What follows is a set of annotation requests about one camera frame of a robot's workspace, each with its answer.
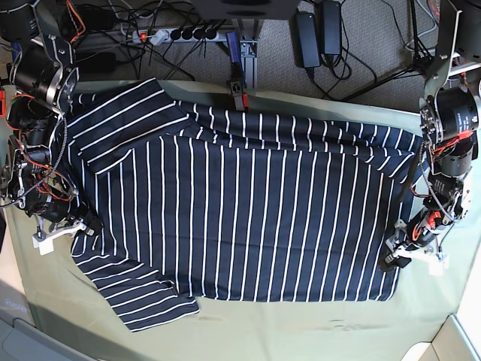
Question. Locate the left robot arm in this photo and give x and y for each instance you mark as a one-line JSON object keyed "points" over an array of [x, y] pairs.
{"points": [[450, 117]]}

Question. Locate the grey power strip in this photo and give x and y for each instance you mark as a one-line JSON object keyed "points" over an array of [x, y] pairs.
{"points": [[167, 35]]}

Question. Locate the navy white striped T-shirt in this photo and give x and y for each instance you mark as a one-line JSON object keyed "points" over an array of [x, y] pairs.
{"points": [[196, 201]]}

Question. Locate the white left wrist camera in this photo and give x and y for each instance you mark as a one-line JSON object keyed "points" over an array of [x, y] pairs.
{"points": [[437, 263]]}

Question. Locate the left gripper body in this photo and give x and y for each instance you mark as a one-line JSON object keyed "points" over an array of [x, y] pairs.
{"points": [[418, 235]]}

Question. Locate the green table cloth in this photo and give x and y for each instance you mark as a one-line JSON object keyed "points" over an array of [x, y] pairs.
{"points": [[48, 293]]}

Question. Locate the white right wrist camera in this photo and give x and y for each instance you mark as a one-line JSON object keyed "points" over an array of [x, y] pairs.
{"points": [[44, 242]]}

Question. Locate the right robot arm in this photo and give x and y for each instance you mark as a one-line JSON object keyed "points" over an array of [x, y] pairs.
{"points": [[36, 177]]}

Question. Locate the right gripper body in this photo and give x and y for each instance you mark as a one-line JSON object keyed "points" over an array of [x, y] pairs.
{"points": [[51, 224]]}

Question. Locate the black tripod stand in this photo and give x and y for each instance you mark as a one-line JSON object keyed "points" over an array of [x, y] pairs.
{"points": [[417, 55]]}

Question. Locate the black power adapter brick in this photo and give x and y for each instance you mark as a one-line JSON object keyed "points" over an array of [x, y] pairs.
{"points": [[304, 40]]}

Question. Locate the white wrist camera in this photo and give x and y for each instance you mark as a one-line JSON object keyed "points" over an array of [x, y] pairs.
{"points": [[44, 242], [437, 263]]}

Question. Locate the aluminium frame rail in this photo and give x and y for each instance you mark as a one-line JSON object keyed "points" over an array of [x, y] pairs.
{"points": [[248, 31]]}

